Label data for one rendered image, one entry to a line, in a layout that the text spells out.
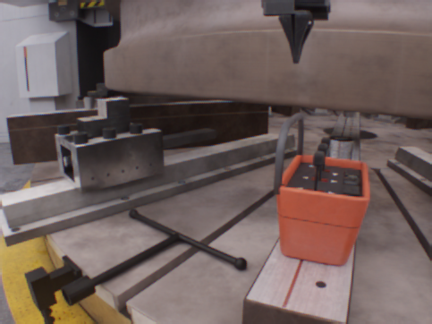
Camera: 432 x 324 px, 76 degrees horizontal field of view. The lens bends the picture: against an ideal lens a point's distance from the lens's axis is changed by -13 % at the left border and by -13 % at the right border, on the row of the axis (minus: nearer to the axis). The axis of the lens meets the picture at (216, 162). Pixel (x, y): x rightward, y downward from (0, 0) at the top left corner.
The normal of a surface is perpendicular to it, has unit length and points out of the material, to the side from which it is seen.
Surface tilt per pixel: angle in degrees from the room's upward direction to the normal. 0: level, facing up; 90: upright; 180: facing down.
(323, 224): 97
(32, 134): 90
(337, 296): 0
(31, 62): 90
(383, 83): 90
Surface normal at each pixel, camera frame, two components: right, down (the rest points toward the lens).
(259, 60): -0.53, 0.25
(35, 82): -0.05, 0.29
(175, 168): 0.64, -0.10
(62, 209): 0.68, 0.22
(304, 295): 0.00, -0.96
